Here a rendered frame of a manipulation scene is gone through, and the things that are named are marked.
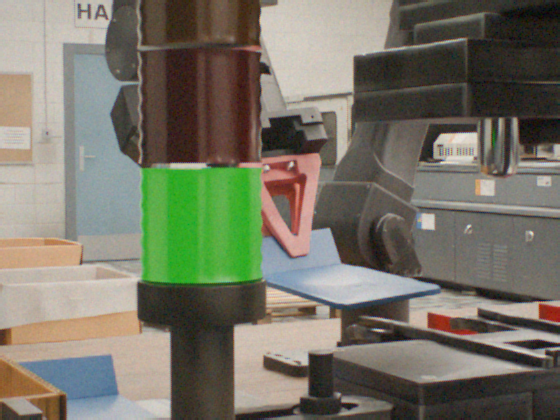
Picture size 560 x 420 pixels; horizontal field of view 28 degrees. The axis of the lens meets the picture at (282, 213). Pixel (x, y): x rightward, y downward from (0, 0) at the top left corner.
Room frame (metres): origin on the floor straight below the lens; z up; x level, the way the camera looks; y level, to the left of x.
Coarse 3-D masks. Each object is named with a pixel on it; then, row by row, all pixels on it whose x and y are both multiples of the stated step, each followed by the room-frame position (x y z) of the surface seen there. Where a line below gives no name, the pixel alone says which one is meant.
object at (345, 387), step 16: (336, 384) 0.57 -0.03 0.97; (352, 384) 0.56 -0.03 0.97; (384, 400) 0.53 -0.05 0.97; (400, 400) 0.52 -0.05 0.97; (464, 400) 0.52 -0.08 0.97; (480, 400) 0.52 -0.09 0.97; (496, 400) 0.53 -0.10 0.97; (512, 400) 0.53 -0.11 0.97; (528, 400) 0.54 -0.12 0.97; (544, 400) 0.54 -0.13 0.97; (400, 416) 0.52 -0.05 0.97; (416, 416) 0.51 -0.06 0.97; (432, 416) 0.51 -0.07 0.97; (448, 416) 0.52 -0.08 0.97; (464, 416) 0.52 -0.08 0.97; (480, 416) 0.52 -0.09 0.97; (496, 416) 0.53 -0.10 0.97; (512, 416) 0.53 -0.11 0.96; (528, 416) 0.54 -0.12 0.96; (544, 416) 0.54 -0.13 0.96
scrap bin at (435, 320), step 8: (544, 304) 0.97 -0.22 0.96; (552, 304) 0.96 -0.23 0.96; (432, 312) 0.92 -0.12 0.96; (544, 312) 0.97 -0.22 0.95; (552, 312) 0.96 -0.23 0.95; (432, 320) 0.91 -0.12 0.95; (440, 320) 0.90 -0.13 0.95; (448, 320) 0.89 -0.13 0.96; (552, 320) 0.96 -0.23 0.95; (432, 328) 0.91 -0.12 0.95; (440, 328) 0.90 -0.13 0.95; (448, 328) 0.89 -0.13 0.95
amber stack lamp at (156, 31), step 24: (144, 0) 0.34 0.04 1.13; (168, 0) 0.33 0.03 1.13; (192, 0) 0.33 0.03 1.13; (216, 0) 0.33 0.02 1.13; (240, 0) 0.34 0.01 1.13; (144, 24) 0.34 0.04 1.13; (168, 24) 0.33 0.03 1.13; (192, 24) 0.33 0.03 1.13; (216, 24) 0.33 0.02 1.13; (240, 24) 0.34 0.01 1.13; (144, 48) 0.35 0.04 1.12; (168, 48) 0.35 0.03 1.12; (216, 48) 0.35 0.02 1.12; (240, 48) 0.35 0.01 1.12
